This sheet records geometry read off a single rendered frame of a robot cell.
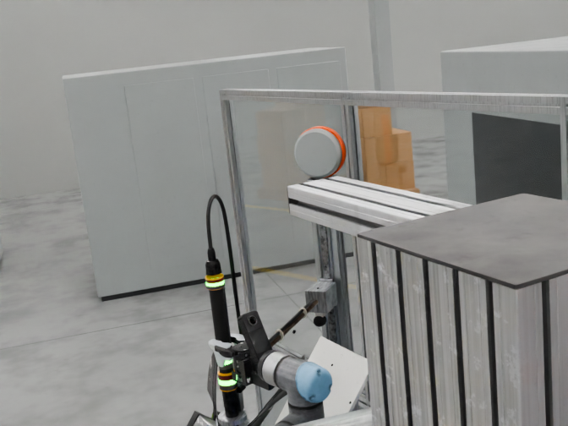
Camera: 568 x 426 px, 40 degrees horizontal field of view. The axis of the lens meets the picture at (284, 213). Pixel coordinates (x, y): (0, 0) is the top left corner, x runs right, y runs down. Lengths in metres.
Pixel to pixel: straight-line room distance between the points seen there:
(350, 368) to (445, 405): 1.42
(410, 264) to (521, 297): 0.15
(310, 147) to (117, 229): 5.05
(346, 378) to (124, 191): 5.25
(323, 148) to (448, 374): 1.66
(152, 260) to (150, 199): 0.57
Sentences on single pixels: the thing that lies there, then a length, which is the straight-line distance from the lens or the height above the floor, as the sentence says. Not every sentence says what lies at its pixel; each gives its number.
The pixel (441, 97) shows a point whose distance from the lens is 2.14.
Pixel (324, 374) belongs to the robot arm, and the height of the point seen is 1.56.
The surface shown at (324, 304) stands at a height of 1.44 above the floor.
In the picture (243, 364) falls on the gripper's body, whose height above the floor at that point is 1.54.
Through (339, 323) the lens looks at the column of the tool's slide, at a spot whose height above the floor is 1.33.
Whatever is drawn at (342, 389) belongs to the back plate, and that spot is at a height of 1.28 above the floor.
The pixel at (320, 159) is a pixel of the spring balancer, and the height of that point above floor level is 1.86.
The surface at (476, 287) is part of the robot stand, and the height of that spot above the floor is 2.01.
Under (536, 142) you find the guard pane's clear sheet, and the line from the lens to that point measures 1.96.
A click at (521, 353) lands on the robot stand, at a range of 0.71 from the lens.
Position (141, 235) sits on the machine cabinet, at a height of 0.57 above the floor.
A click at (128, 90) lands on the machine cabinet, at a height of 1.89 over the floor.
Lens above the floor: 2.25
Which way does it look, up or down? 13 degrees down
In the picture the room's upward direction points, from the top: 6 degrees counter-clockwise
